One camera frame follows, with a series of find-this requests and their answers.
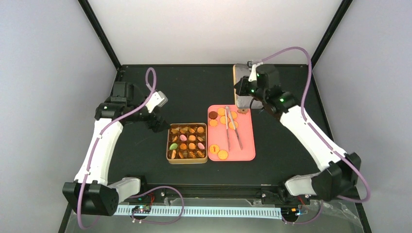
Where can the silver tin lid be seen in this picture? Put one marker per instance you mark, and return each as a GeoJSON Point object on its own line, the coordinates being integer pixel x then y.
{"type": "Point", "coordinates": [243, 102]}

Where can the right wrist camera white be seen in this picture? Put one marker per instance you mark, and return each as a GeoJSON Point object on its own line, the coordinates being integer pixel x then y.
{"type": "Point", "coordinates": [252, 65]}

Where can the round golden cookie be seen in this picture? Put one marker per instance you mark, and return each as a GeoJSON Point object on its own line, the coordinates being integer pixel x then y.
{"type": "Point", "coordinates": [222, 155]}

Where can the round cracker cookie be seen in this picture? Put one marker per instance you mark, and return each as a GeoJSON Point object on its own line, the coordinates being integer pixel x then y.
{"type": "Point", "coordinates": [221, 111]}

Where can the brown flower cookie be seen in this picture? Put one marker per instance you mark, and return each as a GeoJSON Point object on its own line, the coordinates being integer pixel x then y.
{"type": "Point", "coordinates": [243, 111]}

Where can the pink plastic tray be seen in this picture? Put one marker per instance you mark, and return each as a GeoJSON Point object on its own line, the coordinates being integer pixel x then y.
{"type": "Point", "coordinates": [220, 138]}

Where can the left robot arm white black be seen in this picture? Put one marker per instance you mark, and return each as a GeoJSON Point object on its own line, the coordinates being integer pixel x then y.
{"type": "Point", "coordinates": [90, 193]}

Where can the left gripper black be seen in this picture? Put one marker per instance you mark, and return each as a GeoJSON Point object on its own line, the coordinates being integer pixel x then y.
{"type": "Point", "coordinates": [156, 125]}

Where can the green round cookie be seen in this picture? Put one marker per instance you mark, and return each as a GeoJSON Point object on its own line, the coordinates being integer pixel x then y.
{"type": "Point", "coordinates": [173, 146]}

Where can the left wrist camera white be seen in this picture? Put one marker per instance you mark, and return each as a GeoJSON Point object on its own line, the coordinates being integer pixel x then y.
{"type": "Point", "coordinates": [157, 99]}

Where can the dark chocolate round cookie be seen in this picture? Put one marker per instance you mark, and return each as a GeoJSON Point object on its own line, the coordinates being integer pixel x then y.
{"type": "Point", "coordinates": [213, 115]}

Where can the gold cookie tin box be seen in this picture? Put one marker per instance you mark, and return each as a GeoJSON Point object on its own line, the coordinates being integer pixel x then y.
{"type": "Point", "coordinates": [192, 151]}

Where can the pink round cookie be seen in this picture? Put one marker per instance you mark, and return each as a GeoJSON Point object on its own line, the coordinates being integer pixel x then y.
{"type": "Point", "coordinates": [183, 138]}

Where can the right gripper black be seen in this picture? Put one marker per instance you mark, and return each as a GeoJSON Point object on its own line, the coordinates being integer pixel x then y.
{"type": "Point", "coordinates": [239, 85]}

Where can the white slotted cable duct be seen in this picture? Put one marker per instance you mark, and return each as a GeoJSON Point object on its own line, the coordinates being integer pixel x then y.
{"type": "Point", "coordinates": [209, 211]}

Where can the black front rail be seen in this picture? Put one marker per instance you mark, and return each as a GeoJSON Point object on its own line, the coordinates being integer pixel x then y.
{"type": "Point", "coordinates": [267, 193]}

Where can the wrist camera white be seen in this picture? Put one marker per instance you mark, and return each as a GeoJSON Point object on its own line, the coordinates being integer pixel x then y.
{"type": "Point", "coordinates": [157, 99]}
{"type": "Point", "coordinates": [252, 65]}

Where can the left circuit board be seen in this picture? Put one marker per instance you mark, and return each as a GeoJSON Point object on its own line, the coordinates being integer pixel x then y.
{"type": "Point", "coordinates": [141, 209]}

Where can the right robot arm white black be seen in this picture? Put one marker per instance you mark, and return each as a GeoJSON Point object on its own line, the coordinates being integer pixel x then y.
{"type": "Point", "coordinates": [338, 170]}

